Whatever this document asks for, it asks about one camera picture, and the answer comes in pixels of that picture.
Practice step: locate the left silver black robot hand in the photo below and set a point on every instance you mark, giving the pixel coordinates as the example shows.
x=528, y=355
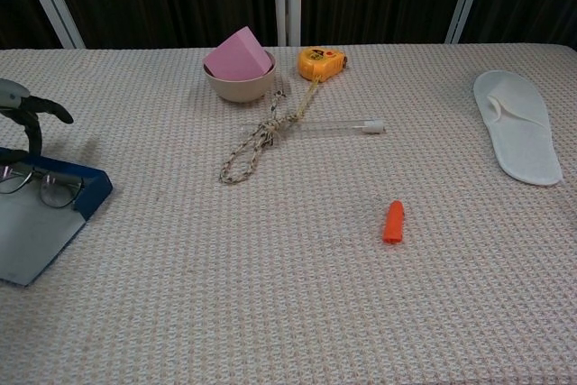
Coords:
x=33, y=107

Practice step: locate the black-framed eyeglasses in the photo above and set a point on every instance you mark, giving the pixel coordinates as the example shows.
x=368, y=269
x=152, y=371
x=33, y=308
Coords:
x=58, y=193

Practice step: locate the blue glasses box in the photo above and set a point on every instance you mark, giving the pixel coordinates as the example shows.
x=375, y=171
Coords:
x=36, y=241

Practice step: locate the beige bowl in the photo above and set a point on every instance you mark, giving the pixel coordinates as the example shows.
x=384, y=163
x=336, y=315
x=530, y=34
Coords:
x=239, y=89

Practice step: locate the pink foam block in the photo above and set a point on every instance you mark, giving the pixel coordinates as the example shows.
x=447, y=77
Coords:
x=236, y=58

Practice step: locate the yellow tape measure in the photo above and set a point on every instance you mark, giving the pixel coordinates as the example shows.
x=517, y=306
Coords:
x=317, y=65

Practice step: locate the clear tube with white cap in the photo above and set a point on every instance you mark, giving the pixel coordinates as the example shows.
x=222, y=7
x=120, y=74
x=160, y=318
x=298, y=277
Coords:
x=333, y=125

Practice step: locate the beige woven tablecloth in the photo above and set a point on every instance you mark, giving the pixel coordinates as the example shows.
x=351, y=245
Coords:
x=288, y=304

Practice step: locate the orange rubber cap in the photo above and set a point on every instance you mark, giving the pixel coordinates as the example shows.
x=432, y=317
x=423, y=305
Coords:
x=393, y=225

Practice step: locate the white disposable slipper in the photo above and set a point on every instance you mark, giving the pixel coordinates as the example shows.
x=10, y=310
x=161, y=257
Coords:
x=523, y=141

